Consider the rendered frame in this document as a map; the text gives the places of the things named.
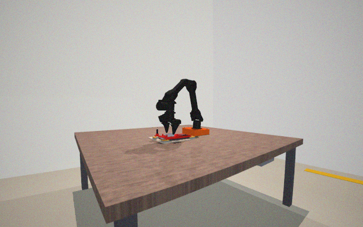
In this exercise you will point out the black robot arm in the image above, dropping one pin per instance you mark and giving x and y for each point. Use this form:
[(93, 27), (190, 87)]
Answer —
[(168, 101)]

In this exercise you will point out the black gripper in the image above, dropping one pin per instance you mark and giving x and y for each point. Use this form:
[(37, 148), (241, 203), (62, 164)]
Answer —
[(174, 122)]

